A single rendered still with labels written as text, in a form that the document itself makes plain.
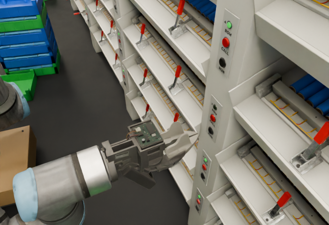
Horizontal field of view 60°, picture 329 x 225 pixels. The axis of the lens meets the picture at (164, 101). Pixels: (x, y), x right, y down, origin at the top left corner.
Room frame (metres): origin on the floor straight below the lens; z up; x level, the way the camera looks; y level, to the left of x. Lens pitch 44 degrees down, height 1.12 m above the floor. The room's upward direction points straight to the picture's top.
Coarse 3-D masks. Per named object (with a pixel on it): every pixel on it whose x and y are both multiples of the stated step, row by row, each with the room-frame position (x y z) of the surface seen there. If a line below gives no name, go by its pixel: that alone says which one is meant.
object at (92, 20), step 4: (88, 8) 1.66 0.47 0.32; (88, 12) 1.66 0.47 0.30; (92, 16) 1.66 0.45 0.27; (92, 20) 1.66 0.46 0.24; (92, 24) 1.66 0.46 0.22; (92, 36) 1.69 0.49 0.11; (92, 40) 1.72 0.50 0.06; (96, 44) 1.66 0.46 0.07; (96, 48) 1.66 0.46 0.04; (100, 48) 1.67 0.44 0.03; (96, 52) 1.66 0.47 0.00
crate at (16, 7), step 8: (0, 0) 1.57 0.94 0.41; (8, 0) 1.58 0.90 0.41; (16, 0) 1.59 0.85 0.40; (32, 0) 1.42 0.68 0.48; (40, 0) 1.54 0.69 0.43; (0, 8) 1.39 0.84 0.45; (8, 8) 1.40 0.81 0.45; (16, 8) 1.41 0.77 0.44; (24, 8) 1.41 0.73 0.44; (32, 8) 1.42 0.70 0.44; (40, 8) 1.48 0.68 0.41; (0, 16) 1.39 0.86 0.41; (8, 16) 1.40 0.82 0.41; (16, 16) 1.40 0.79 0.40
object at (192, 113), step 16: (128, 16) 1.03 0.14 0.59; (128, 32) 0.99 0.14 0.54; (144, 32) 0.96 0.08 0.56; (144, 48) 0.88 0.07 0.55; (160, 48) 0.85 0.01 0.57; (160, 64) 0.77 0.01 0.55; (160, 80) 0.70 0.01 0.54; (176, 96) 0.63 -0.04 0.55; (192, 112) 0.56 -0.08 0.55; (192, 128) 0.52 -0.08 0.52
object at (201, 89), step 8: (152, 32) 0.91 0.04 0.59; (160, 40) 0.86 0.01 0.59; (168, 48) 0.81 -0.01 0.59; (168, 56) 0.79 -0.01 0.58; (176, 56) 0.76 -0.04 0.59; (176, 64) 0.74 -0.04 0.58; (184, 64) 0.72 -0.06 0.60; (184, 72) 0.69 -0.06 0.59; (192, 80) 0.64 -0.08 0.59; (200, 88) 0.61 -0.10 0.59
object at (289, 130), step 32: (288, 64) 0.44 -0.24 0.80; (256, 96) 0.40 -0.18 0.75; (288, 96) 0.37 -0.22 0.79; (320, 96) 0.35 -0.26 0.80; (256, 128) 0.33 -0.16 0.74; (288, 128) 0.32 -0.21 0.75; (320, 128) 0.30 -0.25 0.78; (288, 160) 0.27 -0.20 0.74; (320, 160) 0.25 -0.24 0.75; (320, 192) 0.21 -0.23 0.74
